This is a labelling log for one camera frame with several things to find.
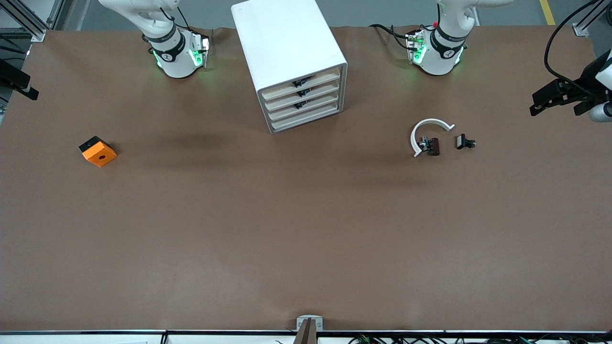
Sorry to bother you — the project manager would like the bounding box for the white drawer cabinet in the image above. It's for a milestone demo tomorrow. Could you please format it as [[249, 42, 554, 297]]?
[[231, 0, 348, 134]]

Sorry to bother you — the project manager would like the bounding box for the cable bundle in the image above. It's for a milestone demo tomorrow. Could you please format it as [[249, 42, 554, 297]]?
[[349, 334, 612, 344]]

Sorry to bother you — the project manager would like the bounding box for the white table edge rail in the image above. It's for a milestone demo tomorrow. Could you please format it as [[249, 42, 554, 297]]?
[[0, 330, 612, 344]]

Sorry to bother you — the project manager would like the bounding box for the grey metal bracket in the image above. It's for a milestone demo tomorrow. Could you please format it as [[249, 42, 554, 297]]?
[[296, 315, 324, 332]]

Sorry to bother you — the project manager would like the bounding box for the aluminium frame profile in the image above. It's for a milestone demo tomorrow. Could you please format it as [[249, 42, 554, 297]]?
[[572, 0, 612, 37], [0, 0, 48, 43]]

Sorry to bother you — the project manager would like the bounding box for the brown post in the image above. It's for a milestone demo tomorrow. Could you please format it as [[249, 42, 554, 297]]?
[[293, 319, 318, 344]]

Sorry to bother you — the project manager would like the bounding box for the black base cable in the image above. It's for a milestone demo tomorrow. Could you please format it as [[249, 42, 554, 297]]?
[[369, 23, 412, 51]]

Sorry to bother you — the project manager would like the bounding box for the beige-fronted white drawer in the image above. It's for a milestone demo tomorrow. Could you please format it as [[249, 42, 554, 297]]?
[[266, 92, 343, 123], [263, 80, 342, 113], [269, 103, 344, 133], [261, 67, 342, 101]]

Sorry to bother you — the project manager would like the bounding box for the orange and black box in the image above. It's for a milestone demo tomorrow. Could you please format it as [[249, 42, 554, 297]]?
[[78, 136, 118, 168]]

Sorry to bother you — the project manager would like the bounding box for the white curved plastic part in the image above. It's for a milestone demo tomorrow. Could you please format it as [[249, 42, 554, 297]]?
[[410, 118, 456, 158]]

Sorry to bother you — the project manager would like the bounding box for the dark brown electrical component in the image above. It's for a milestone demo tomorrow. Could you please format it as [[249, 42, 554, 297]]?
[[418, 136, 440, 157]]

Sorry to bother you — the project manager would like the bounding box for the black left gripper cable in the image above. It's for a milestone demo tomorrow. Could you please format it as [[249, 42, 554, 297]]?
[[544, 0, 604, 86]]

